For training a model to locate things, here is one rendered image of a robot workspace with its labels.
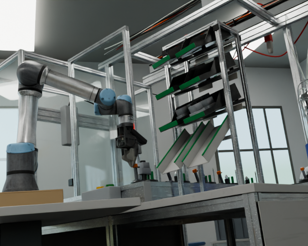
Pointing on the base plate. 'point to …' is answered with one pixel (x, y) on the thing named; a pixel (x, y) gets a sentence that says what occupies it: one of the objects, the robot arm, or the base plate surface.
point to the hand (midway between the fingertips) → (132, 164)
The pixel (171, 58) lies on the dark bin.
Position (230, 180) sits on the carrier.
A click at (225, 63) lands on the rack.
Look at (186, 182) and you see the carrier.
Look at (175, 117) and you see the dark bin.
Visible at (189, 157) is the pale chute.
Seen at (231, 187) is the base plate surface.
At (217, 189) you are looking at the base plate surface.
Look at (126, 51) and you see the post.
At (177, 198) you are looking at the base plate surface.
